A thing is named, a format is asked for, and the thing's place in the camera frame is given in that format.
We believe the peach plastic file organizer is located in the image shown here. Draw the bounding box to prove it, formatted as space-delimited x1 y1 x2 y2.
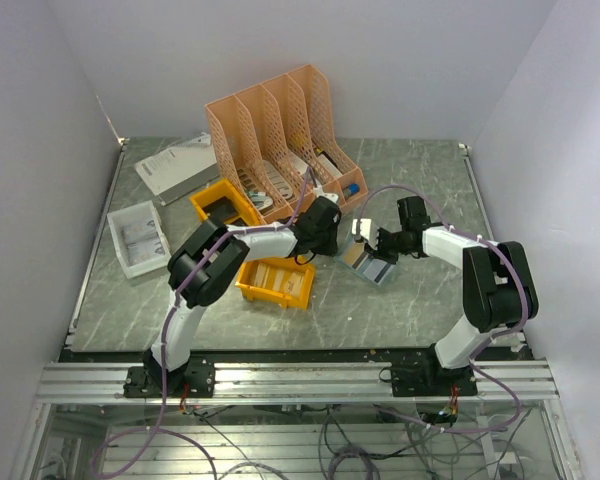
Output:
205 64 369 224

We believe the yellow bin with cards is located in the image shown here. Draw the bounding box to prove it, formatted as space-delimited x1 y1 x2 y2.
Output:
235 258 316 310

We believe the white stapler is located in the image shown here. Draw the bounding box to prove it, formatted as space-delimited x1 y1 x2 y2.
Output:
248 191 274 212

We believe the blue capped bottle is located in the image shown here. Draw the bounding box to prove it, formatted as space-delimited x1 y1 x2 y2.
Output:
342 183 360 198

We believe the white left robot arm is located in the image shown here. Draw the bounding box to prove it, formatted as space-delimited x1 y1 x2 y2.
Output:
143 196 341 397

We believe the yellow bin with black items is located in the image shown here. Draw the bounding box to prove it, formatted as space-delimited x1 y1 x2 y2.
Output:
189 179 260 226

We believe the aluminium frame rail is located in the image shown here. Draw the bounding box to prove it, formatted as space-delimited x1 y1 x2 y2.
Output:
35 361 558 405

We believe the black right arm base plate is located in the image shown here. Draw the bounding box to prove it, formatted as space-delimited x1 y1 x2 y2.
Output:
378 364 478 398

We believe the white bin with cards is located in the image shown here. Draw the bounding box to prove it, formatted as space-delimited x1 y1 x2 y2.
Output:
107 201 171 279

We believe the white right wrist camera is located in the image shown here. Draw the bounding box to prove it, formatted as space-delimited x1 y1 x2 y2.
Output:
351 218 379 249

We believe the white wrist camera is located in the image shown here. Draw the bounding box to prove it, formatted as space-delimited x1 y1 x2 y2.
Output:
313 187 339 204
351 218 379 249

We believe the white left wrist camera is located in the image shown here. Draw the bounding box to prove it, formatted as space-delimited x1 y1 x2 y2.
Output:
313 187 339 204

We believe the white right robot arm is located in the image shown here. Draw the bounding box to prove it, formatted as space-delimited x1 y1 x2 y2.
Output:
363 196 539 396

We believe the white paper booklet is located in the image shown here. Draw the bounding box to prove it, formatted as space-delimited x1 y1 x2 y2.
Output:
134 132 219 206

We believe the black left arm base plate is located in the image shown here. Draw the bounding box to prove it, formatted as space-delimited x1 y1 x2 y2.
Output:
123 363 216 399

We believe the gold striped credit card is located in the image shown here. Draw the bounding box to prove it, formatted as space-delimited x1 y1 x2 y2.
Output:
341 241 368 269

